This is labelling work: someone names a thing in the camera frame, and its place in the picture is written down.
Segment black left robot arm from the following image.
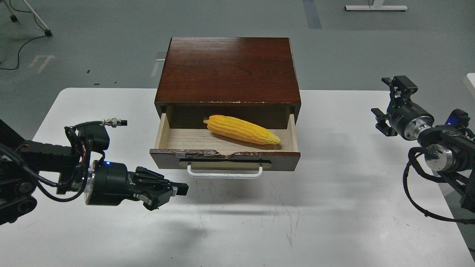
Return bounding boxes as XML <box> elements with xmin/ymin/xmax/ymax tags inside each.
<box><xmin>0</xmin><ymin>118</ymin><xmax>189</xmax><ymax>224</ymax></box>

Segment black floor cable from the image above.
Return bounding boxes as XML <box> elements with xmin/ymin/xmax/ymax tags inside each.
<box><xmin>0</xmin><ymin>0</ymin><xmax>47</xmax><ymax>71</ymax></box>

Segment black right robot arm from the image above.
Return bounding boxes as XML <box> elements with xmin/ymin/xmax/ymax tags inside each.
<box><xmin>371</xmin><ymin>76</ymin><xmax>475</xmax><ymax>224</ymax></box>

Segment white wheeled stand legs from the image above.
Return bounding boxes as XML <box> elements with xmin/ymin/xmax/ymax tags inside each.
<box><xmin>7</xmin><ymin>0</ymin><xmax>52</xmax><ymax>37</ymax></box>

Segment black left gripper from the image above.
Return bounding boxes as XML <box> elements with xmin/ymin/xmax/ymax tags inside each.
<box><xmin>84</xmin><ymin>161</ymin><xmax>189</xmax><ymax>211</ymax></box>

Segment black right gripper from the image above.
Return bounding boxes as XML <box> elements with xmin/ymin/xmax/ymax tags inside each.
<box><xmin>370</xmin><ymin>76</ymin><xmax>434</xmax><ymax>141</ymax></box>

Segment wooden drawer with white handle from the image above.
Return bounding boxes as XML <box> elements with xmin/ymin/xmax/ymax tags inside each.
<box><xmin>150</xmin><ymin>114</ymin><xmax>301</xmax><ymax>179</ymax></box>

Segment dark wooden cabinet box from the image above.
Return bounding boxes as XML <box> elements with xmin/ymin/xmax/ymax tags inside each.
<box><xmin>154</xmin><ymin>37</ymin><xmax>302</xmax><ymax>129</ymax></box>

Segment yellow corn cob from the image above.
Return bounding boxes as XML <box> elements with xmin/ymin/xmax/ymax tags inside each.
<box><xmin>203</xmin><ymin>115</ymin><xmax>281</xmax><ymax>145</ymax></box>

